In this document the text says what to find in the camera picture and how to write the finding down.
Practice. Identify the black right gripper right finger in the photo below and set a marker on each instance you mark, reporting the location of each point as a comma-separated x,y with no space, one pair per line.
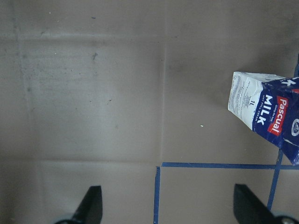
248,209

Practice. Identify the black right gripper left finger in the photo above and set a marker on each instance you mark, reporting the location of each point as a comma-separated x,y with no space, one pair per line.
90,209

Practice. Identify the blue white milk carton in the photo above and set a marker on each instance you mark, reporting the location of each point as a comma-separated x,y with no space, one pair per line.
269,105

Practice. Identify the brown paper table mat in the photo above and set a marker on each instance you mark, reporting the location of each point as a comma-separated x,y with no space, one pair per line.
132,95

